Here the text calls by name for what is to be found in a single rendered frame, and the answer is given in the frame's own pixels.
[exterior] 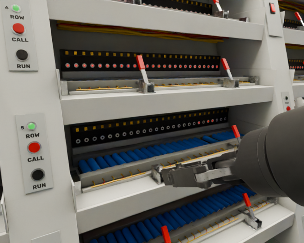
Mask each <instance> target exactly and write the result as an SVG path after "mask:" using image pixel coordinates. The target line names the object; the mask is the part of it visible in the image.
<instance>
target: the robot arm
mask: <svg viewBox="0 0 304 243"><path fill-rule="evenodd" d="M294 103H295V106H294V109H292V110H289V111H286V112H283V113H280V114H278V115H276V116H275V117H274V118H273V119H272V120H271V122H270V124H269V126H266V127H263V128H259V129H256V130H253V131H250V132H248V133H247V134H245V135H244V136H243V138H242V139H241V141H240V144H239V147H238V150H236V151H230V152H227V153H224V154H222V155H221V156H218V157H214V158H210V159H207V160H205V161H203V162H202V163H201V161H197V162H191V163H186V164H181V163H178V164H176V165H175V166H176V167H171V168H166V169H162V170H161V172H162V176H163V180H164V184H165V186H168V185H173V187H176V188H177V187H199V188H201V189H208V188H210V187H211V185H212V183H214V184H225V183H229V184H231V185H238V184H243V183H245V182H246V183H247V184H248V185H249V187H250V188H251V189H252V190H254V191H255V192H256V193H258V194H260V195H262V196H265V197H289V198H290V199H291V200H292V201H294V202H295V203H297V204H298V205H300V206H303V207H304V100H303V99H302V97H299V98H296V99H295V102H294Z"/></svg>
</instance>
